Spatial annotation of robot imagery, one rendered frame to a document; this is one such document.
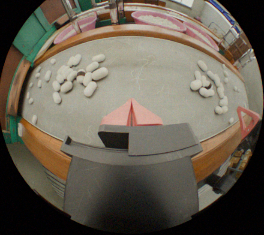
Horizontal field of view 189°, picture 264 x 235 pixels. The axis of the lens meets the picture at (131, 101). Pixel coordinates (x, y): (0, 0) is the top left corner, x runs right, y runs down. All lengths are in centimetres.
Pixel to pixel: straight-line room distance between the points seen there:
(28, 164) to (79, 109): 153
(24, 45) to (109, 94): 65
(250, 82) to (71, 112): 481
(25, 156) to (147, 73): 163
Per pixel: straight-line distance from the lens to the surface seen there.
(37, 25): 80
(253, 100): 468
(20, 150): 154
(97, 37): 29
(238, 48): 495
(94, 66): 18
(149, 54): 21
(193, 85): 19
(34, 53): 69
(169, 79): 18
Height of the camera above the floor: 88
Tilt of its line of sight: 76 degrees down
